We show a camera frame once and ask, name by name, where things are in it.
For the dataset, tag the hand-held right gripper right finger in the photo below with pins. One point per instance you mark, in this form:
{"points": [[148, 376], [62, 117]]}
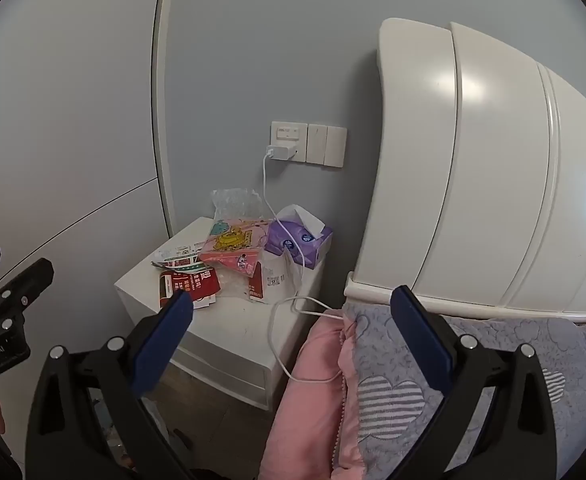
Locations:
{"points": [[423, 340]]}

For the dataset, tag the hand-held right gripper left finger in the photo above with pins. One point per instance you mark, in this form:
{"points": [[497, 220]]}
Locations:
{"points": [[165, 340]]}

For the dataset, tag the red booklet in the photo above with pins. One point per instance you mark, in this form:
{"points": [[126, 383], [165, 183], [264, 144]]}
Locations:
{"points": [[193, 280]]}

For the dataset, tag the printed paper leaflets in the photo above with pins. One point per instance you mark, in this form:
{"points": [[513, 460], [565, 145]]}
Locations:
{"points": [[183, 255]]}

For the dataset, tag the pink cartoon pouch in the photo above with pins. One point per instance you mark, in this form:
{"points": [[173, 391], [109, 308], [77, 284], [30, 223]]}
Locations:
{"points": [[228, 242]]}

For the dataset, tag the white mailer with orange edge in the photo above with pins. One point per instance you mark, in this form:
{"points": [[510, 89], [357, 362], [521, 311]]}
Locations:
{"points": [[278, 280]]}

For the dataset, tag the clear bubble wrap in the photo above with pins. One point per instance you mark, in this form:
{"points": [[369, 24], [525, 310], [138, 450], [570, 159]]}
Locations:
{"points": [[235, 202]]}

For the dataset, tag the grey-purple heart print quilt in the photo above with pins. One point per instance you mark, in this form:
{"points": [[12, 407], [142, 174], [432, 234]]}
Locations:
{"points": [[373, 340]]}

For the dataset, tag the white nightstand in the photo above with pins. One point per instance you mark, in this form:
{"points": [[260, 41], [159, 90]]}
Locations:
{"points": [[238, 330]]}

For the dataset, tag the purple tissue pack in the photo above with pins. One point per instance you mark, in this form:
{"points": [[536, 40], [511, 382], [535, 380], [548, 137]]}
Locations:
{"points": [[293, 237]]}

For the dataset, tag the white wardrobe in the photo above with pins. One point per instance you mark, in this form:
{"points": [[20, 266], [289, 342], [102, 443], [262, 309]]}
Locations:
{"points": [[73, 110]]}

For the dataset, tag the white bed headboard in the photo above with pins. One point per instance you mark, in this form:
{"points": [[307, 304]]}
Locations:
{"points": [[473, 160]]}

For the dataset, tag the white charger plug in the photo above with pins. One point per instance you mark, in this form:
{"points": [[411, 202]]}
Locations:
{"points": [[283, 152]]}

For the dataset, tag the white wall switch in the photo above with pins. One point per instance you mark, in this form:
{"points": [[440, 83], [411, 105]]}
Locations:
{"points": [[326, 145]]}

